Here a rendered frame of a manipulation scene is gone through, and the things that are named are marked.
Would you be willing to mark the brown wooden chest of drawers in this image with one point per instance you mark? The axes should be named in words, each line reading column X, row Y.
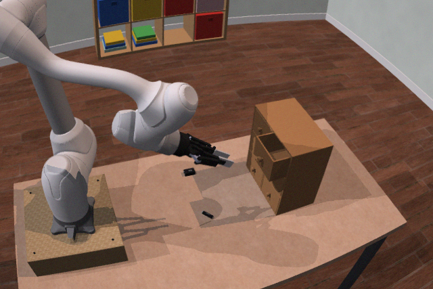
column 308, row 147

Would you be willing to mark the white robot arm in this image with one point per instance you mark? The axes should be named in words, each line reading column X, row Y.
column 163, row 108

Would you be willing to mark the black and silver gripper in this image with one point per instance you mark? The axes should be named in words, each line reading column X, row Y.
column 201, row 151

